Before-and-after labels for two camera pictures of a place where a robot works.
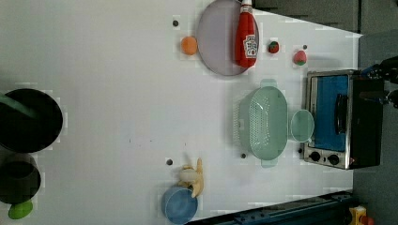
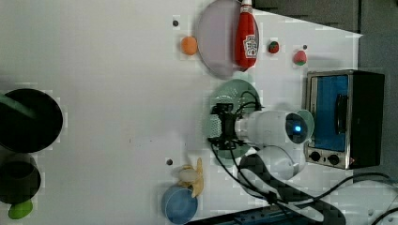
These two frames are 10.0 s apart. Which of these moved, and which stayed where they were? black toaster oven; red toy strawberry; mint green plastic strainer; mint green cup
Moved: mint green plastic strainer
Stayed: black toaster oven; red toy strawberry; mint green cup
